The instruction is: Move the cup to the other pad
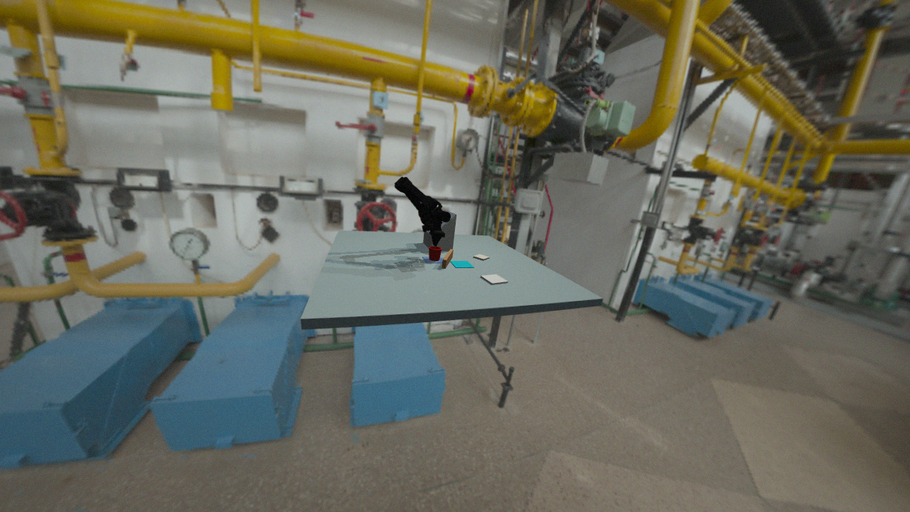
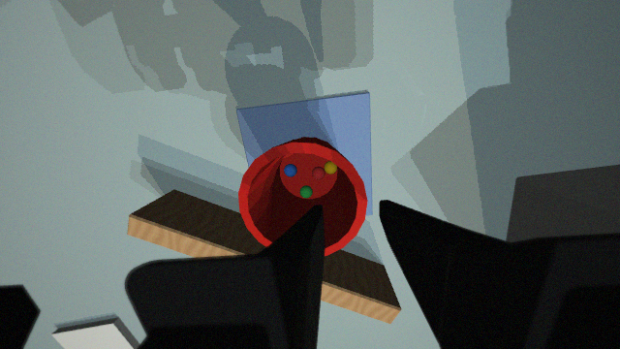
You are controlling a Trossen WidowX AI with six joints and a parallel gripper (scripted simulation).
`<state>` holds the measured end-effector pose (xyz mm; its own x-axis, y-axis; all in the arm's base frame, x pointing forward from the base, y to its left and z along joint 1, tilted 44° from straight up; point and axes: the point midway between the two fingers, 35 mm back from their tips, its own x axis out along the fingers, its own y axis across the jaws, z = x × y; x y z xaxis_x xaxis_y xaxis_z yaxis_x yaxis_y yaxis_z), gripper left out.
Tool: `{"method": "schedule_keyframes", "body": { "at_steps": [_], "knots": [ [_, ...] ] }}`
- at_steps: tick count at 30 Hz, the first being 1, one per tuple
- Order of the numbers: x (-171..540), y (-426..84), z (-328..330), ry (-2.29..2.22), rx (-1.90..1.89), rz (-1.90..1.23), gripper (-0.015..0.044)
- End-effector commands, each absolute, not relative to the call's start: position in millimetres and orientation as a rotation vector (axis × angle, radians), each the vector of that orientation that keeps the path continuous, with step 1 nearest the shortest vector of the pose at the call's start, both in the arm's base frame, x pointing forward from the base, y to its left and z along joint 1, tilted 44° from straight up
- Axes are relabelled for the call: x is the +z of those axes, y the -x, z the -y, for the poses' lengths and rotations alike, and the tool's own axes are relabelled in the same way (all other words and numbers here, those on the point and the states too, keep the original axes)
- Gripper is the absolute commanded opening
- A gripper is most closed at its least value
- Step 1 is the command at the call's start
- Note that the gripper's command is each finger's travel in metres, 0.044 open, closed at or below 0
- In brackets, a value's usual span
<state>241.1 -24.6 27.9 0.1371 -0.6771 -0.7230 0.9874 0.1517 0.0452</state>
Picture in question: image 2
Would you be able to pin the red cup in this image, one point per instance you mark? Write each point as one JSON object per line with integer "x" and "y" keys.
{"x": 270, "y": 202}

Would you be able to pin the blue marble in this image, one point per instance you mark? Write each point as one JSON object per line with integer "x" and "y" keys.
{"x": 290, "y": 170}

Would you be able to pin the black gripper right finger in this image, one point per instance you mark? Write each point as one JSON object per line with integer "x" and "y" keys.
{"x": 480, "y": 292}

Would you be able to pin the yellow marble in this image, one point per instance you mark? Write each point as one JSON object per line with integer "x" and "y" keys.
{"x": 330, "y": 167}

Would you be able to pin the green marble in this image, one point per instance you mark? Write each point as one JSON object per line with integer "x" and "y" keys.
{"x": 306, "y": 191}

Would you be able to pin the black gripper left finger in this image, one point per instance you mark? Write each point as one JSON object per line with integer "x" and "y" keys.
{"x": 279, "y": 288}

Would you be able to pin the red marble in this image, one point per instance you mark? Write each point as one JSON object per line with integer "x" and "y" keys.
{"x": 318, "y": 173}

